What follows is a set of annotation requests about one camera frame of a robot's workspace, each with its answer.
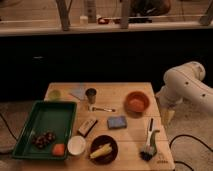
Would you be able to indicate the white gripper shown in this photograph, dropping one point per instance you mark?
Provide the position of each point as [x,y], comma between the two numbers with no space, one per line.
[167,113]

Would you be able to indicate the blue sponge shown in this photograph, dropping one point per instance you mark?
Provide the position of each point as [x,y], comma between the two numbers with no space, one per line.
[116,122]

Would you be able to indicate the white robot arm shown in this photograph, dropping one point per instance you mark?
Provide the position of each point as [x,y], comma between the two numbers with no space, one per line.
[184,82]

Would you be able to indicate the orange bowl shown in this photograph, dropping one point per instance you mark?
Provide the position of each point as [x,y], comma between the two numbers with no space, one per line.
[137,102]

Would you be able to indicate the dark brown plate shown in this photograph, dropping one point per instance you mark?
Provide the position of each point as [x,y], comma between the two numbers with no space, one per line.
[100,141]

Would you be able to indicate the yellow corn cob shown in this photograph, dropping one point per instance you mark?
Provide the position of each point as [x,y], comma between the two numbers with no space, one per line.
[102,151]

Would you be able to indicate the black board eraser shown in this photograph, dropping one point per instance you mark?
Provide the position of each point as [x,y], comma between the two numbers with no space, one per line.
[86,126]

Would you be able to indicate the dark metal cup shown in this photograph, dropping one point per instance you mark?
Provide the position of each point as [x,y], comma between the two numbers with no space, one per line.
[91,95]

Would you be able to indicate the grey folded cloth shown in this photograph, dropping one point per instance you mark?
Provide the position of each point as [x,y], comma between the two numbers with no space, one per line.
[78,93]

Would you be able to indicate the white cup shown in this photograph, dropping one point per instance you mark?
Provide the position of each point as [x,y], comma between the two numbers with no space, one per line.
[76,145]

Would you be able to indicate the yellow-green small bowl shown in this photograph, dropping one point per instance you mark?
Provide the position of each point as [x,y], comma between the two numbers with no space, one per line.
[54,95]

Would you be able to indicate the orange fruit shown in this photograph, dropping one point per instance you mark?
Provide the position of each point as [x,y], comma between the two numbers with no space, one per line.
[58,150]

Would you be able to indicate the dark grape bunch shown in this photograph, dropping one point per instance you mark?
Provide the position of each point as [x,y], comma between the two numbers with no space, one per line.
[43,140]

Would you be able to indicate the green plastic tray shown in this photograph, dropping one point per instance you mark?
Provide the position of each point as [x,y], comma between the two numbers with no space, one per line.
[55,117]

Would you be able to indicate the green handled dish brush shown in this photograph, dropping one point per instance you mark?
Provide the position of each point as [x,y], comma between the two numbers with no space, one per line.
[149,150]

